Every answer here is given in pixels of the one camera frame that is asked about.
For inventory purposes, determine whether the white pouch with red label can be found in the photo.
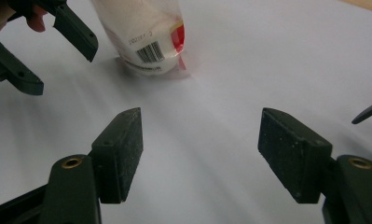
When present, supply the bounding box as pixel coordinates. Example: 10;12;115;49
91;0;191;79

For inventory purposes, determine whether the white paper sheet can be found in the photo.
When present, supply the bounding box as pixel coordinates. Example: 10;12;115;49
0;0;372;224

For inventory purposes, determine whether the wooden table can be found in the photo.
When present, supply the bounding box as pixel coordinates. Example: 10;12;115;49
338;0;372;15

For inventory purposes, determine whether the dark object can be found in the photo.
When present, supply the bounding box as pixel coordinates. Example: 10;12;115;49
351;97;372;125

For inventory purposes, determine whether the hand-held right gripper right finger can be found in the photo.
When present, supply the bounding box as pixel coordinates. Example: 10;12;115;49
257;107;334;204

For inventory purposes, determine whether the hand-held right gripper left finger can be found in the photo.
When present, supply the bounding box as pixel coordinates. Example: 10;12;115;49
90;106;144;205

